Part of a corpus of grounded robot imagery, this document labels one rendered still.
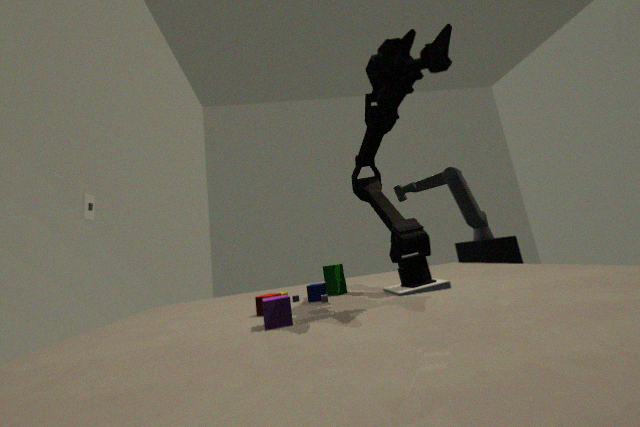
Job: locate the green block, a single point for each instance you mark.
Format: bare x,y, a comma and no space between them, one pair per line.
333,272
336,287

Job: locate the purple cube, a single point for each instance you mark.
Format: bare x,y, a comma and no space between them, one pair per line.
277,312

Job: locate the red block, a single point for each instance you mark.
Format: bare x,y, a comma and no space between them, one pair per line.
259,302

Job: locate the blue block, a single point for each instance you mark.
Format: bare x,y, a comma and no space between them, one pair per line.
315,291

